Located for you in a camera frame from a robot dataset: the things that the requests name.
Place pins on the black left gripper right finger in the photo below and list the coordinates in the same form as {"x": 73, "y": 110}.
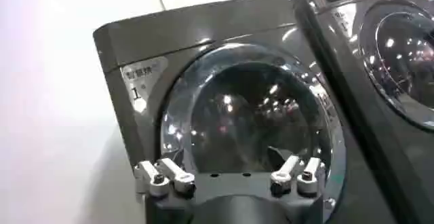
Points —
{"x": 298, "y": 176}

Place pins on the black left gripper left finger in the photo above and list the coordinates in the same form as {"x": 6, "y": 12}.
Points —
{"x": 159, "y": 178}

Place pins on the round glass dryer door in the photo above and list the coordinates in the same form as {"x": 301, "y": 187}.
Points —
{"x": 251, "y": 116}
{"x": 400, "y": 62}

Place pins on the white number label sticker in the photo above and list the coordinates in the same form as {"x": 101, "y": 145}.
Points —
{"x": 142, "y": 83}

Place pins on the grey dryer with control panel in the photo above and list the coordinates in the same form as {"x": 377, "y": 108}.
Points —
{"x": 379, "y": 76}

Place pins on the grey dryer numbered one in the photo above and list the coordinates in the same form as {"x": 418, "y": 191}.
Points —
{"x": 203, "y": 42}

